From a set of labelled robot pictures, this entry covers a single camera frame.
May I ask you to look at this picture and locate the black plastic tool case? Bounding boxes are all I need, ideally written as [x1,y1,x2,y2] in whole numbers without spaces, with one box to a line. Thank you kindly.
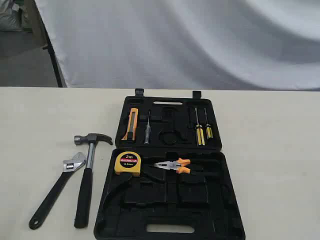
[93,88,246,240]

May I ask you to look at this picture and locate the adjustable wrench black handle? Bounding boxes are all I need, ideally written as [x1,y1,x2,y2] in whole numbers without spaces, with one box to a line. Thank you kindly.
[28,152,86,230]

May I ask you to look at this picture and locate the claw hammer black grip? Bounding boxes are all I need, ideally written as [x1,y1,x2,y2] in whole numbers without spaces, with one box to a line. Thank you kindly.
[74,133,113,229]

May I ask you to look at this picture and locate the clear test pen screwdriver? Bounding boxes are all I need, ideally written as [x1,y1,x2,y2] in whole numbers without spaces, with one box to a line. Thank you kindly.
[144,109,151,144]

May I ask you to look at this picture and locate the orange utility knife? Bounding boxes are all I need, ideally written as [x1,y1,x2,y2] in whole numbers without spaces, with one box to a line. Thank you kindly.
[121,107,139,141]

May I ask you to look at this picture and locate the large yellow black screwdriver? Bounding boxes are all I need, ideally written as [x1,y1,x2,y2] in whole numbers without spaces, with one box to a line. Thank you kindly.
[194,107,205,146]

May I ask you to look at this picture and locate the small yellow black screwdriver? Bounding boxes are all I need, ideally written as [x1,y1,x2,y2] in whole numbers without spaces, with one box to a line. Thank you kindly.
[204,108,213,139]

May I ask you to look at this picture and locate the yellow tape measure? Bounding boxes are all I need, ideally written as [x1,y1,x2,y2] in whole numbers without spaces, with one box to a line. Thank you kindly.
[114,151,142,177]

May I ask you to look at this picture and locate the white backdrop cloth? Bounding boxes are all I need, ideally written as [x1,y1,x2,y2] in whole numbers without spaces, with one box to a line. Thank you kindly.
[36,0,320,91]

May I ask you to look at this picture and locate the black backdrop stand pole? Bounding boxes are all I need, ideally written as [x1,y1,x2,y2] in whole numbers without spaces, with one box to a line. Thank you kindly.
[34,1,64,88]

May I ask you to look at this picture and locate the grey sack in background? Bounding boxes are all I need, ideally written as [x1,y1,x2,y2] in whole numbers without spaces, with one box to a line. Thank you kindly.
[0,0,22,32]

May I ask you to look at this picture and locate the orange handled pliers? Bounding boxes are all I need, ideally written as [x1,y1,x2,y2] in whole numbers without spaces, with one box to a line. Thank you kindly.
[153,158,191,174]

